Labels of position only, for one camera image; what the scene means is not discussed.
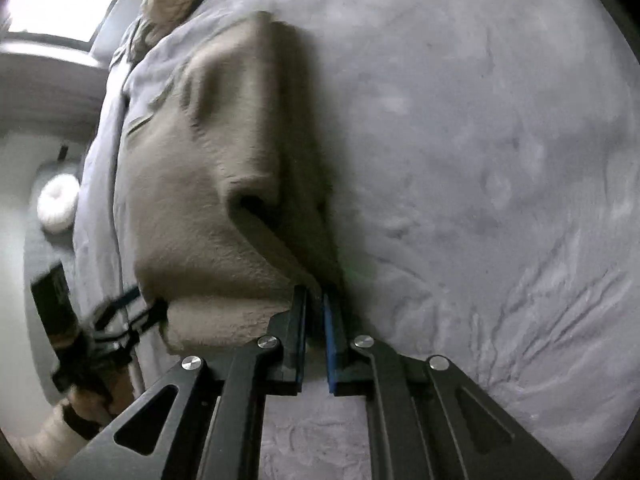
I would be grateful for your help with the white round fluffy cushion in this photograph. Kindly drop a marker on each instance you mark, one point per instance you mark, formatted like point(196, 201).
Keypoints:
point(57, 205)

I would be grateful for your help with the grey bed blanket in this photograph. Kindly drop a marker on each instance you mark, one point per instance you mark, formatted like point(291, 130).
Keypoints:
point(475, 160)

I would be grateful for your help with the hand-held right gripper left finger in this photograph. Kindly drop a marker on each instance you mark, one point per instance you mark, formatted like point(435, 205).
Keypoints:
point(300, 345)

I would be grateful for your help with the person's left forearm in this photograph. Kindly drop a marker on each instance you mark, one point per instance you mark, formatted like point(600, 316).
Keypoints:
point(47, 447)

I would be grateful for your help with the window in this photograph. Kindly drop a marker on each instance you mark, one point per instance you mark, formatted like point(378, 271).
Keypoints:
point(70, 0)

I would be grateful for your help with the person's left hand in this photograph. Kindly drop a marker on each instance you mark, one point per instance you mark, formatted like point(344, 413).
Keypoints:
point(105, 402)

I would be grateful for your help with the beige garment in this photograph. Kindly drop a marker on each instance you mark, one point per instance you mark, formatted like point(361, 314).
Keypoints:
point(200, 210)

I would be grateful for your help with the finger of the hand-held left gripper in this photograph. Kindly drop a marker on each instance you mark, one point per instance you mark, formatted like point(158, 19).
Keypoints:
point(120, 302)
point(142, 320)

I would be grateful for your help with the small dark wall fixture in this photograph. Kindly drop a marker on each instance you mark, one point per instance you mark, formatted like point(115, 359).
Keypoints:
point(63, 152)

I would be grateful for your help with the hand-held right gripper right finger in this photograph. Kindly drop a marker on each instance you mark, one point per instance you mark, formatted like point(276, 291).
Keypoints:
point(330, 355)

